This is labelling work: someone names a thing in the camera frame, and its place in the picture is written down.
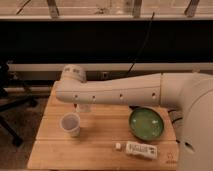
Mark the white sponge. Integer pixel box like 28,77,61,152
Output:
76,104,90,113

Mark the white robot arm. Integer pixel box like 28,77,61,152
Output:
55,64,213,171

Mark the white ceramic cup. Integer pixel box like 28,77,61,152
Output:
60,113,80,137

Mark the wooden table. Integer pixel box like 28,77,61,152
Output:
27,80,185,171

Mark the green round plate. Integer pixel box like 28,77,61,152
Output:
129,107,164,141

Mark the white plastic bottle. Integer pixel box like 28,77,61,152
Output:
125,141,158,159

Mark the black office chair base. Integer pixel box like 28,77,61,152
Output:
0,60,39,148

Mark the black hanging cable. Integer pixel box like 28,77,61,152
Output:
120,11,156,81

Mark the black power cable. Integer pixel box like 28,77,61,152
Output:
167,108,184,145

